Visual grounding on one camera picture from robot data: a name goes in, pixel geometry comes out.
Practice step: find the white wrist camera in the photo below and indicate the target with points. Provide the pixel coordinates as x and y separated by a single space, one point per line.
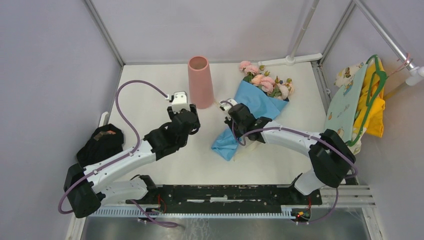
179 101
226 105

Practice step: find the green clothes hanger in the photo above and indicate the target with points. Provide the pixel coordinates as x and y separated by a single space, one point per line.
367 99

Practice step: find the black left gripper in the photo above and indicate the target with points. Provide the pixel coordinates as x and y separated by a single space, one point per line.
171 112

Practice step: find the blue flower wrapping paper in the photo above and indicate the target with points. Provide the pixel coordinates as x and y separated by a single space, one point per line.
259 104

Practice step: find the pink artificial flower bunch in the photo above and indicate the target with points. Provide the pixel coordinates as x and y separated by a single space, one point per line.
259 77

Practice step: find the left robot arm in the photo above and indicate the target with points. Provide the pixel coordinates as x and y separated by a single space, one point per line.
87 188

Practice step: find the pink cylindrical vase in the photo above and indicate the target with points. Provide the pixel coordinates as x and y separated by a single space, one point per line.
200 83

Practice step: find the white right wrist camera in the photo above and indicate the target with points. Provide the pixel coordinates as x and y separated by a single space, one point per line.
226 105

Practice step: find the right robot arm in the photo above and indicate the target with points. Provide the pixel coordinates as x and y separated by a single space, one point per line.
331 159

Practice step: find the black cloth pile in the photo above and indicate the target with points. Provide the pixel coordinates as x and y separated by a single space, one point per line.
105 142

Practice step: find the light green printed garment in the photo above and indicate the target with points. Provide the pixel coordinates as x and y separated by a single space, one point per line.
342 110

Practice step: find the white clothes rack stand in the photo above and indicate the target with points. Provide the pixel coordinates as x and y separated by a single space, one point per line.
291 58

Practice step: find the yellow garment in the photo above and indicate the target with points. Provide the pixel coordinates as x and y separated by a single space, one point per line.
372 102

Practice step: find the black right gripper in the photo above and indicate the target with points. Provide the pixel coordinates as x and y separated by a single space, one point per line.
229 120

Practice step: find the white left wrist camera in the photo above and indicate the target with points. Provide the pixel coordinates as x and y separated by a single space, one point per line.
179 101

